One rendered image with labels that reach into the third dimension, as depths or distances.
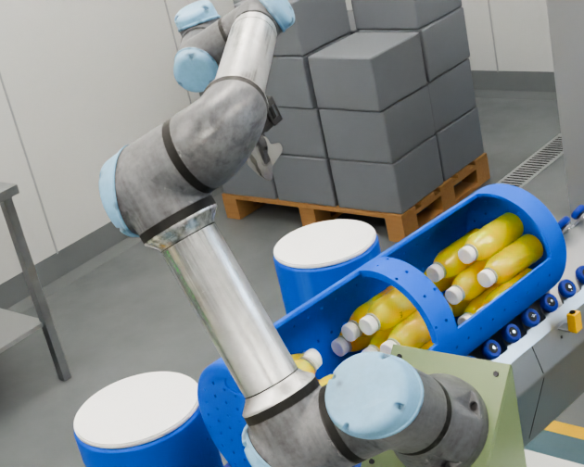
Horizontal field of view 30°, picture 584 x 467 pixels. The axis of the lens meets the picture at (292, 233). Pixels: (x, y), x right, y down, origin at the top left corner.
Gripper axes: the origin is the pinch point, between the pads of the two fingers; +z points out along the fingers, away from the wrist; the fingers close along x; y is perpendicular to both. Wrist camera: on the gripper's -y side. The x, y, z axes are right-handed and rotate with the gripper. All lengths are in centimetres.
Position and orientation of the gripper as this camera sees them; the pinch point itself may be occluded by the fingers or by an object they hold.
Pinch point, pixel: (264, 176)
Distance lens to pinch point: 208.5
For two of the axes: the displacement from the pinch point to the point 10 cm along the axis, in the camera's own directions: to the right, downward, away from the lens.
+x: -6.7, -1.4, 7.3
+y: 6.3, -6.2, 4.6
